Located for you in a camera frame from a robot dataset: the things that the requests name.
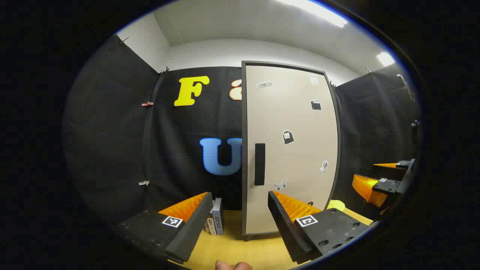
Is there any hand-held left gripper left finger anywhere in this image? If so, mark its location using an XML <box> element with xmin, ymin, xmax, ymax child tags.
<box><xmin>114</xmin><ymin>192</ymin><xmax>213</xmax><ymax>263</ymax></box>

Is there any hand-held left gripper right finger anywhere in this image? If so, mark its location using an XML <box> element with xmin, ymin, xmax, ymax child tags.
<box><xmin>267</xmin><ymin>190</ymin><xmax>372</xmax><ymax>264</ymax></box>

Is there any black door handle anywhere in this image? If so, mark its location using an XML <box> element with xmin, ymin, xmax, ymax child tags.
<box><xmin>254</xmin><ymin>143</ymin><xmax>266</xmax><ymax>186</ymax></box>

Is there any blue-grey book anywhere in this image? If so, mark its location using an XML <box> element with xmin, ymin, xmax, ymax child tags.
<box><xmin>212</xmin><ymin>198</ymin><xmax>224</xmax><ymax>236</ymax></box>

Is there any small ceiling light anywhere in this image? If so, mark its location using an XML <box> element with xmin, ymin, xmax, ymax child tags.
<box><xmin>377</xmin><ymin>52</ymin><xmax>395</xmax><ymax>67</ymax></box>

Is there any black backdrop cloth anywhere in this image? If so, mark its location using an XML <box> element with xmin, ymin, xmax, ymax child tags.
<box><xmin>62</xmin><ymin>34</ymin><xmax>422</xmax><ymax>225</ymax></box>

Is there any long ceiling light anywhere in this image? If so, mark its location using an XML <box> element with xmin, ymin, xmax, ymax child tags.
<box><xmin>276</xmin><ymin>0</ymin><xmax>348</xmax><ymax>29</ymax></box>

